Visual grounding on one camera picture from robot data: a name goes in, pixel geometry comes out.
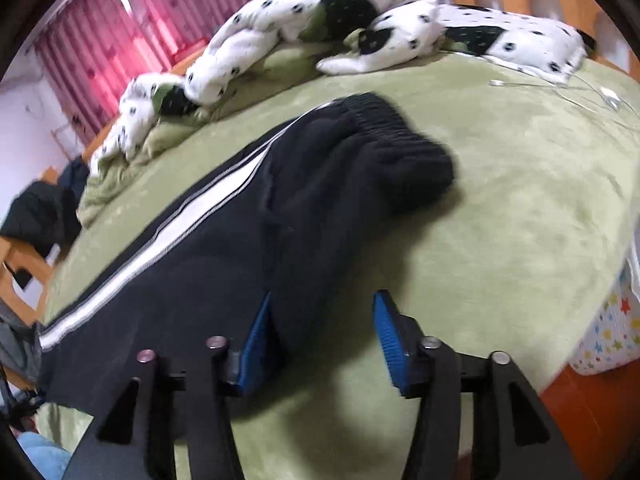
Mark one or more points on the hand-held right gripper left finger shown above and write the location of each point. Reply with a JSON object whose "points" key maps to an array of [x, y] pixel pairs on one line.
{"points": [[255, 345]]}

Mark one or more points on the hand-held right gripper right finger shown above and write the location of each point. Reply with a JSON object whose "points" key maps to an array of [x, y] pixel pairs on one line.
{"points": [[392, 345]]}

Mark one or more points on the black pants with white stripe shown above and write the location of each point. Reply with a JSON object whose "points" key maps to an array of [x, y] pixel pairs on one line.
{"points": [[225, 240]]}

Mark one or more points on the green bed blanket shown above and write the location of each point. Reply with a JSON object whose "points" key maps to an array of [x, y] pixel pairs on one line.
{"points": [[500, 210]]}

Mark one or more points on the star-printed sheet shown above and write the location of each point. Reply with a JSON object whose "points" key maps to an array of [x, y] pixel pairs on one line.
{"points": [[610, 330]]}

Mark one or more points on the grey bag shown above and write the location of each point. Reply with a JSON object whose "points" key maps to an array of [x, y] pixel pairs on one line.
{"points": [[17, 345]]}

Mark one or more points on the person's blue jeans leg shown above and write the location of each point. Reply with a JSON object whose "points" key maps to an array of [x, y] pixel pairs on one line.
{"points": [[42, 457]]}

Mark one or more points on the dark blue jacket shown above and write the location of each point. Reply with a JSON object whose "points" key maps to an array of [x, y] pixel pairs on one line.
{"points": [[75, 177]]}

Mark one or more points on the black jacket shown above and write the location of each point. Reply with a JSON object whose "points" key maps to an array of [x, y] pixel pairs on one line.
{"points": [[35, 215]]}

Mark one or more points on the wooden rack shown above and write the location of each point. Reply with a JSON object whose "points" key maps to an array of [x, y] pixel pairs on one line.
{"points": [[65, 142]]}

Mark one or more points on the white spotted quilt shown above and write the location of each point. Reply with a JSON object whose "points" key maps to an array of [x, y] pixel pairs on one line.
{"points": [[240, 50]]}

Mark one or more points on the red curtain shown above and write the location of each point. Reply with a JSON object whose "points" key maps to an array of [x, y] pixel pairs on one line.
{"points": [[125, 35]]}

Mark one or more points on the white spotted pillow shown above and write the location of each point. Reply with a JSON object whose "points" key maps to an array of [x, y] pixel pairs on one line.
{"points": [[530, 35]]}

